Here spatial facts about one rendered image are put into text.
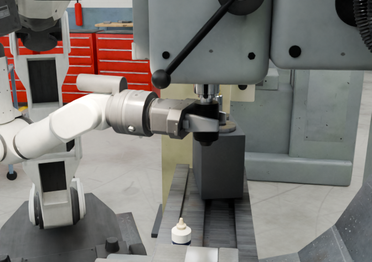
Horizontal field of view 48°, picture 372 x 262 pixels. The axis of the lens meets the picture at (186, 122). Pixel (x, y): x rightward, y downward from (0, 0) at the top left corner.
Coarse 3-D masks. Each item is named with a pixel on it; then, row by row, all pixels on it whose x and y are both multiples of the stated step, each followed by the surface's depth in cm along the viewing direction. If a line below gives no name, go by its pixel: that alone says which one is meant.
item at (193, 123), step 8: (184, 120) 75; (192, 120) 75; (200, 120) 74; (208, 120) 74; (216, 120) 74; (184, 128) 75; (192, 128) 75; (200, 128) 75; (208, 128) 74; (216, 128) 74
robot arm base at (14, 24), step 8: (0, 0) 88; (8, 0) 90; (0, 8) 88; (8, 8) 90; (16, 8) 93; (0, 16) 88; (8, 16) 91; (16, 16) 93; (0, 24) 88; (8, 24) 91; (16, 24) 93; (0, 32) 88; (8, 32) 91
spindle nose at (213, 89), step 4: (196, 84) 74; (200, 84) 74; (208, 84) 73; (212, 84) 73; (216, 84) 74; (196, 88) 74; (200, 88) 74; (208, 88) 74; (212, 88) 74; (216, 88) 74; (196, 92) 75; (200, 92) 74; (208, 92) 74; (212, 92) 74; (216, 92) 74
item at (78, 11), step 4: (76, 4) 946; (80, 4) 951; (76, 8) 949; (80, 8) 952; (76, 12) 951; (80, 12) 954; (76, 16) 954; (80, 16) 956; (76, 20) 957; (80, 20) 958; (76, 24) 960; (80, 24) 960
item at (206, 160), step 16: (224, 128) 114; (224, 144) 113; (240, 144) 114; (208, 160) 114; (224, 160) 114; (240, 160) 115; (208, 176) 115; (224, 176) 116; (240, 176) 116; (208, 192) 117; (224, 192) 117; (240, 192) 118
